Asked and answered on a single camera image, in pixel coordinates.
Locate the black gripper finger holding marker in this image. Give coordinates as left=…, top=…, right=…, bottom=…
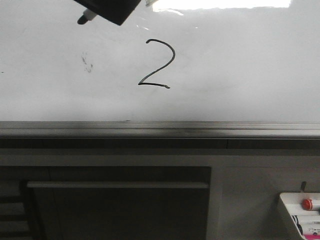
left=76, top=0, right=141, bottom=26

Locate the white taped whiteboard marker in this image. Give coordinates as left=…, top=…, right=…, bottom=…
left=77, top=8, right=98, bottom=25

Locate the red capped marker in tray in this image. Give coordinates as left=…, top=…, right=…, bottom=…
left=301, top=198, right=320, bottom=211

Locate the black marker in tray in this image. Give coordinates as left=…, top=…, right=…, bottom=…
left=291, top=214, right=320, bottom=232

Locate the white marker tray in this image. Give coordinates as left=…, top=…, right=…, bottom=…
left=278, top=192, right=320, bottom=240

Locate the pink marker in tray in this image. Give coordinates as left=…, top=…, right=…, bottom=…
left=302, top=228, right=320, bottom=240

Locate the white whiteboard with aluminium frame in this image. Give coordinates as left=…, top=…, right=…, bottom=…
left=0, top=0, right=320, bottom=139

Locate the dark cabinet with metal handle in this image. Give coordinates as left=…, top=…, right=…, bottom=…
left=0, top=166, right=211, bottom=240

